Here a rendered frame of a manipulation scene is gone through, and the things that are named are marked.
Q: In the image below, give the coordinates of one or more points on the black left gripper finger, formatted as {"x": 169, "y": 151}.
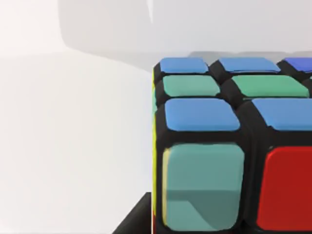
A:
{"x": 139, "y": 219}

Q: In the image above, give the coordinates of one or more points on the multicoloured puzzle cube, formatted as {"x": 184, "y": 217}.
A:
{"x": 219, "y": 146}

